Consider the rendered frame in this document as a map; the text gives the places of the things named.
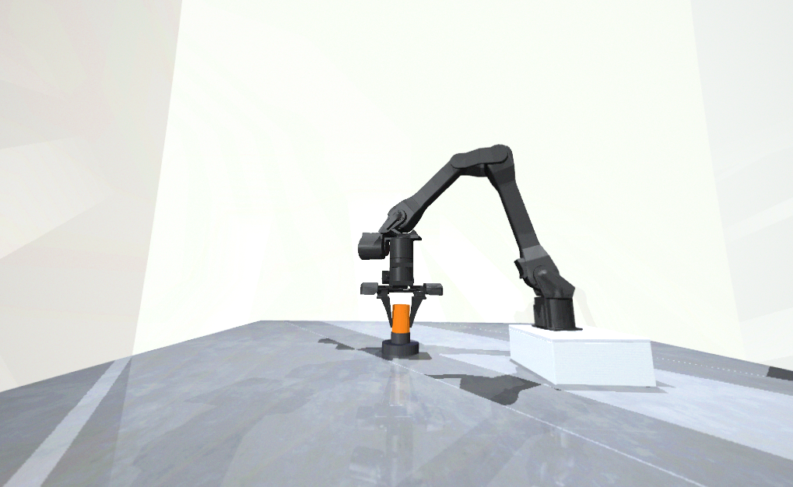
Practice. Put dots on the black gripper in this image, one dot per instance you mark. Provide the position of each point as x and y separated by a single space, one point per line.
401 274

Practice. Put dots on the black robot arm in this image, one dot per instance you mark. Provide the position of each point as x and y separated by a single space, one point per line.
553 309

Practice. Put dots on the orange knob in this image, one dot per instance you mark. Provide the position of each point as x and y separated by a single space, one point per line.
400 318

